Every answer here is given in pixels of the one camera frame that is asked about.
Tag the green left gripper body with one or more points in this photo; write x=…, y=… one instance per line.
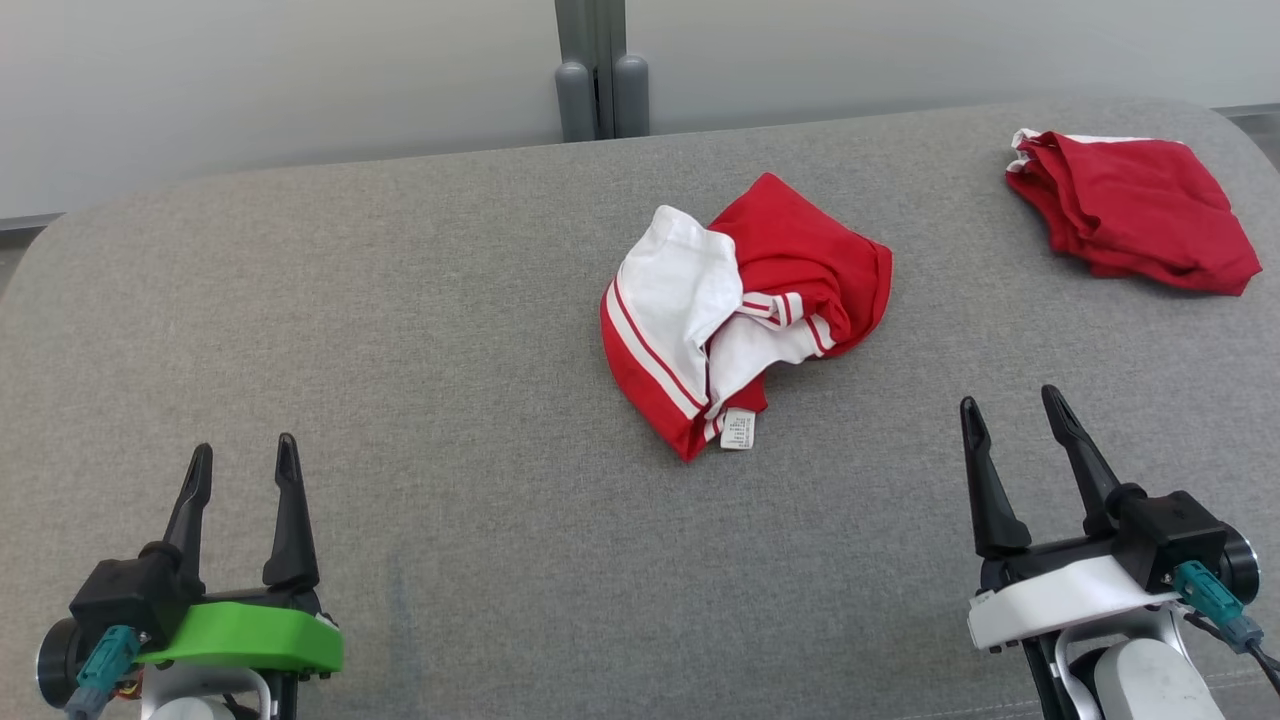
x=250, y=635

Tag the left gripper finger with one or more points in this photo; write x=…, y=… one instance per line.
x=292, y=540
x=193, y=520

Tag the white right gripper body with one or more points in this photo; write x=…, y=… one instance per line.
x=1060, y=600

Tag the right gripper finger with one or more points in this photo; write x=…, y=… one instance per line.
x=1085, y=470
x=995, y=510

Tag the red shorts white stripe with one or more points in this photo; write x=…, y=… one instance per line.
x=1140, y=210

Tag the red jersey white sleeves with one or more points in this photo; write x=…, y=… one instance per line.
x=790, y=250

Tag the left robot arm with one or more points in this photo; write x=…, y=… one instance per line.
x=200, y=695

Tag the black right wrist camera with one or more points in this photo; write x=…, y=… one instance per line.
x=1170, y=530

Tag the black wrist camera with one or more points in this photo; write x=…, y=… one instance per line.
x=120, y=595
x=1170, y=530

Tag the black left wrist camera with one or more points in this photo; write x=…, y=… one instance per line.
x=120, y=595

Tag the teal left camera connector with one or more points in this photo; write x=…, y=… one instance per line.
x=108, y=660

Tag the teal camera connector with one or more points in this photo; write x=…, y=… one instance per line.
x=108, y=660
x=1205, y=590

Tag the teal right camera connector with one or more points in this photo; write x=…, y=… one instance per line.
x=1205, y=590

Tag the grey cylindrical post bumper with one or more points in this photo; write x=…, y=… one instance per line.
x=575, y=100
x=631, y=95

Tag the grey vertical partition post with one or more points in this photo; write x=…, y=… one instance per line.
x=590, y=30

